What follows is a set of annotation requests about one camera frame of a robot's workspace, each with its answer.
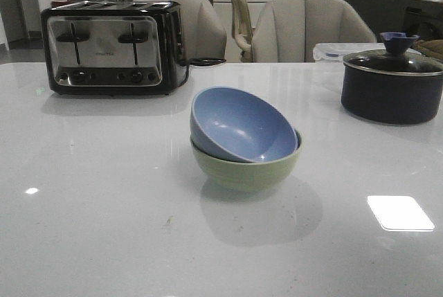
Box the black toaster power cable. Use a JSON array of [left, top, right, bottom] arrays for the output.
[[179, 57, 227, 85]]

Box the blue bowl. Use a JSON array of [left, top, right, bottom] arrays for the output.
[[190, 87, 299, 163]]

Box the dark blue pot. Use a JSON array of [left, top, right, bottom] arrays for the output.
[[341, 66, 442, 125]]

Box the black silver four-slot toaster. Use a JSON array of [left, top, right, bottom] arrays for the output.
[[41, 1, 189, 96]]

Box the beige armchair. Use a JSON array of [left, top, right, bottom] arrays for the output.
[[251, 0, 377, 62], [134, 0, 227, 59]]

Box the beige armchair left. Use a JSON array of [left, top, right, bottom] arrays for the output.
[[134, 0, 227, 59]]

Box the green bowl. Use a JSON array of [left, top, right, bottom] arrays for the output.
[[191, 131, 302, 192]]

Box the glass pot lid blue knob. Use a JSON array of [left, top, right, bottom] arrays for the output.
[[343, 32, 442, 77]]

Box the clear plastic container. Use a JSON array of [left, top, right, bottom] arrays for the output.
[[312, 43, 425, 64]]

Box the dark counter cabinet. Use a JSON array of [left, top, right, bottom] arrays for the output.
[[275, 0, 443, 42]]

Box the red bin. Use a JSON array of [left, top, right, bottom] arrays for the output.
[[51, 0, 70, 8]]

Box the beige armchair right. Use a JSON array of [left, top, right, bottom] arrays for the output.
[[251, 0, 377, 62]]

